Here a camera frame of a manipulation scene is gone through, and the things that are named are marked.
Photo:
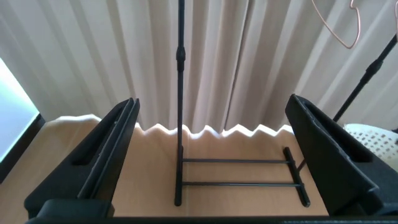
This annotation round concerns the black clothes rack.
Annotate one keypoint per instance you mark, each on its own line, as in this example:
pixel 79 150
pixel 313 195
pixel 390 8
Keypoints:
pixel 180 93

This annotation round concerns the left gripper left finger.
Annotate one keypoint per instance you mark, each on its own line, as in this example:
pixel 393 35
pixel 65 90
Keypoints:
pixel 62 186

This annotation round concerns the beige curtain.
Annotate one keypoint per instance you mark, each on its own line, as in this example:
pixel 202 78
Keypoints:
pixel 93 46

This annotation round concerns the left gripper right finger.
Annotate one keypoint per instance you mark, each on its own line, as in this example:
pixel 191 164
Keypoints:
pixel 335 174

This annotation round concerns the white laundry basket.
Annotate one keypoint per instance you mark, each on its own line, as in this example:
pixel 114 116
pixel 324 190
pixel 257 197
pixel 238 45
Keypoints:
pixel 376 140

